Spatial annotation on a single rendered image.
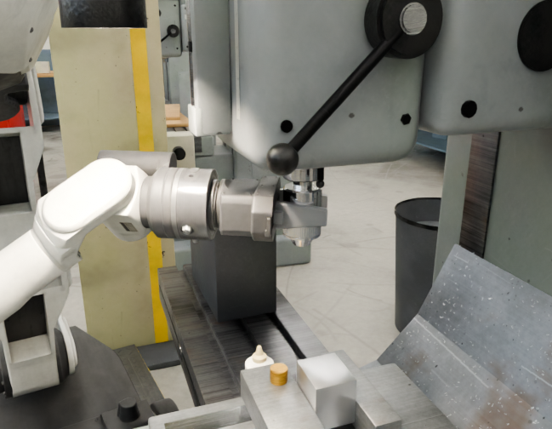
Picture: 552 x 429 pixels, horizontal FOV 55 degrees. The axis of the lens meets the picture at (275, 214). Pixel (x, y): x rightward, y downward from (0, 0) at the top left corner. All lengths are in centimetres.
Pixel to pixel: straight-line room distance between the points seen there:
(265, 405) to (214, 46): 40
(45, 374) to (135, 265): 116
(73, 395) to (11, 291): 87
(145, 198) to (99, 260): 183
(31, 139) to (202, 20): 63
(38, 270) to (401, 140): 43
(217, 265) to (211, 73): 49
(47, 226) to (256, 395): 31
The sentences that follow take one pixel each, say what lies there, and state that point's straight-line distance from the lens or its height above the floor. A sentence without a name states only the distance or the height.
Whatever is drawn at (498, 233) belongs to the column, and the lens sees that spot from 93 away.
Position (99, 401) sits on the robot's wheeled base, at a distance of 148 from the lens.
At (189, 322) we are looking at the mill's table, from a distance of 104.
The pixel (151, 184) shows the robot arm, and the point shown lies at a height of 127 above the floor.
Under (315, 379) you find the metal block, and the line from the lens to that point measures 65.
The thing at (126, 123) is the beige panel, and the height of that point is 109.
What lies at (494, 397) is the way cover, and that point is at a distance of 88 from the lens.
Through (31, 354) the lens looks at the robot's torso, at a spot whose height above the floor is 75.
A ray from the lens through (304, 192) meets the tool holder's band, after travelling 62.
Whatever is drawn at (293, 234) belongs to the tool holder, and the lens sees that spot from 64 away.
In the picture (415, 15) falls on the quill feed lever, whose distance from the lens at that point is 52.
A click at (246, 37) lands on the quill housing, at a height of 144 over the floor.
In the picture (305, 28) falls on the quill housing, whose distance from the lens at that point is 51.
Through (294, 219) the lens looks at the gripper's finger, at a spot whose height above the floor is 124.
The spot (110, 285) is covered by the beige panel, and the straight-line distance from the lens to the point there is 253.
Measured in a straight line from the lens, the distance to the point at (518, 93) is 63.
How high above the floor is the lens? 144
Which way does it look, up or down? 19 degrees down
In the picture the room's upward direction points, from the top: straight up
